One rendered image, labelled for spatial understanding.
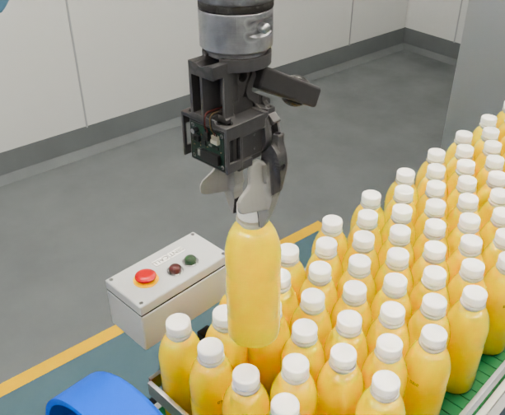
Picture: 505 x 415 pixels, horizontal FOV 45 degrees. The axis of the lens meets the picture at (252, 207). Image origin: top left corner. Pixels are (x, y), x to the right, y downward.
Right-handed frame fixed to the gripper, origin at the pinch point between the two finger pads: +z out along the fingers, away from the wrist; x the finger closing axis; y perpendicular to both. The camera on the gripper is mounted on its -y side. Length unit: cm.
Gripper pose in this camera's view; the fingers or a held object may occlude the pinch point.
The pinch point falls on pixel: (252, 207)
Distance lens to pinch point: 74.6
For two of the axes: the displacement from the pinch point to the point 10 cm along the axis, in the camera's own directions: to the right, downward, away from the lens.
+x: 7.1, 3.7, -6.0
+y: -7.0, 3.8, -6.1
